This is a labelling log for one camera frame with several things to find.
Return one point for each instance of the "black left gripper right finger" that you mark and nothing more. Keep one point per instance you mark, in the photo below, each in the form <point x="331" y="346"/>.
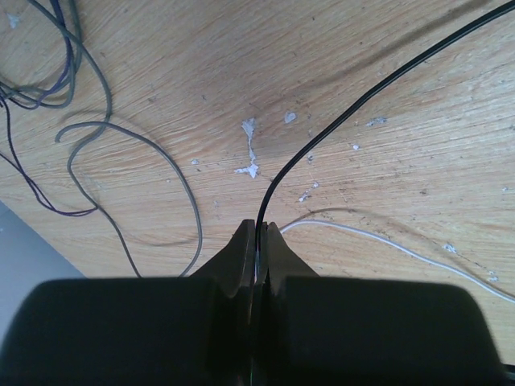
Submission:
<point x="351" y="331"/>

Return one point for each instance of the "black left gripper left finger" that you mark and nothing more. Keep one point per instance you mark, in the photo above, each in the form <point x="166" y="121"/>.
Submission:
<point x="137" y="331"/>

